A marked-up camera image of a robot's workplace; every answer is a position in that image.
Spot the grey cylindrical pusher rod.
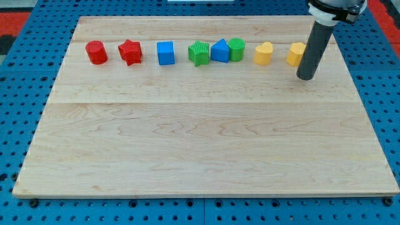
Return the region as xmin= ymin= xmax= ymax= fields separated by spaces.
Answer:
xmin=296 ymin=21 xmax=334 ymax=81

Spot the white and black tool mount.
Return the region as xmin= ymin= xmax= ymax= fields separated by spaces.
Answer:
xmin=306 ymin=0 xmax=368 ymax=26

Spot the yellow hexagon block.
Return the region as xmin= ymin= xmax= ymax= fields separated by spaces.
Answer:
xmin=286 ymin=42 xmax=306 ymax=66

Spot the yellow heart block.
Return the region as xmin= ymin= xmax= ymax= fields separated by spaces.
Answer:
xmin=253 ymin=42 xmax=274 ymax=66

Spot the green cylinder block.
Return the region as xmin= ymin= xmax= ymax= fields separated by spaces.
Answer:
xmin=228 ymin=37 xmax=246 ymax=62

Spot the blue triangle block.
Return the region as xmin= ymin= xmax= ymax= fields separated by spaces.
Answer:
xmin=211 ymin=39 xmax=229 ymax=63

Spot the green star block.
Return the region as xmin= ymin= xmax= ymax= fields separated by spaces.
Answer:
xmin=188 ymin=40 xmax=209 ymax=67

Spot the blue cube block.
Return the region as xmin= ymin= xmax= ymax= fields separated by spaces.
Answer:
xmin=157 ymin=41 xmax=175 ymax=66

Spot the light wooden board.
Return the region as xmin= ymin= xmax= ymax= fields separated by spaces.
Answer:
xmin=13 ymin=16 xmax=399 ymax=199

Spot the red star block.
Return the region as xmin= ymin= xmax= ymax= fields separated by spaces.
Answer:
xmin=118 ymin=39 xmax=143 ymax=66

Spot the red cylinder block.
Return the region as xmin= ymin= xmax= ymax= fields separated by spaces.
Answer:
xmin=85 ymin=40 xmax=108 ymax=65

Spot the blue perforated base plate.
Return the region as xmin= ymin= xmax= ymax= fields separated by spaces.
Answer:
xmin=1 ymin=0 xmax=399 ymax=224

